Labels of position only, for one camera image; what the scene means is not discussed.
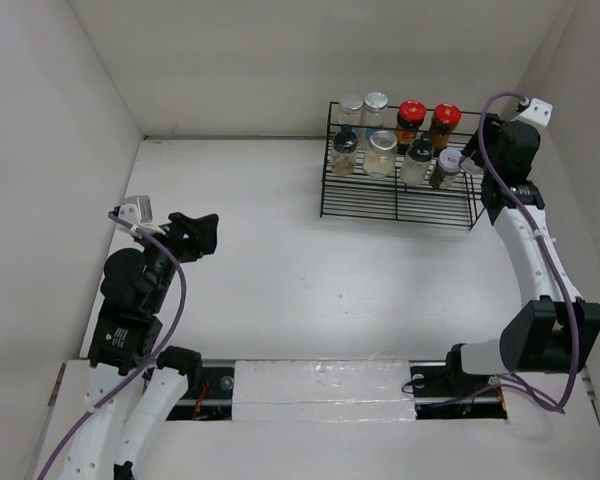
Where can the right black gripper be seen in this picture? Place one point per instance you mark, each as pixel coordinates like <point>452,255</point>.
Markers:
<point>491,128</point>

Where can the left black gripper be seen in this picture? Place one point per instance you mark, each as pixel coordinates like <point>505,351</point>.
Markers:
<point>195,236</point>

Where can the red lid sauce jar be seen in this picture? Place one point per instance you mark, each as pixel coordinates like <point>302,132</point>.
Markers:
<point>409,119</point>
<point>445,119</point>

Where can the black cap white bottle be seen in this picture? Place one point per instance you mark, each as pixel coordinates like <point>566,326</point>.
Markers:
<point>417,161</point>

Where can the glass jar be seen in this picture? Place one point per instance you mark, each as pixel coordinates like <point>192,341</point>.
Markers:
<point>380,154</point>

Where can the silver lid spice shaker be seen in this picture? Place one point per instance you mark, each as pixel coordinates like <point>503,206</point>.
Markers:
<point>349,111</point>

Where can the black cap beige bottle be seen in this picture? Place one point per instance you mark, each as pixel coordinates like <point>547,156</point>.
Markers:
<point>344,152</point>

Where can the white lid dark jar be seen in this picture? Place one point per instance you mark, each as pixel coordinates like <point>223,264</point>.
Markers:
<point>468,165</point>

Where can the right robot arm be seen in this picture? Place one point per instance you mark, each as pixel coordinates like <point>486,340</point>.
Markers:
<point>555,330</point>

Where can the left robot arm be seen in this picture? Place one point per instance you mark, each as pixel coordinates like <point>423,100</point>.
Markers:
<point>135,375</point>

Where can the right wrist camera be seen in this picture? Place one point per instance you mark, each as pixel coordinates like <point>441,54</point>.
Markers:
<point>535,112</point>

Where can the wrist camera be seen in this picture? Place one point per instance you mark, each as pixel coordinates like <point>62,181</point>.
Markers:
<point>140,212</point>
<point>535,112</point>

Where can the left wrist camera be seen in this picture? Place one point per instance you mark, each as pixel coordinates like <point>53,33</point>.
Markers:
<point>140,212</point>

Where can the black wire rack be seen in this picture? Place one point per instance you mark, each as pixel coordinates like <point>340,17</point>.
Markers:
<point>359,195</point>

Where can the metal mounting rail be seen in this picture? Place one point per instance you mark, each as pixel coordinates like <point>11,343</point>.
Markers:
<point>212,400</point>

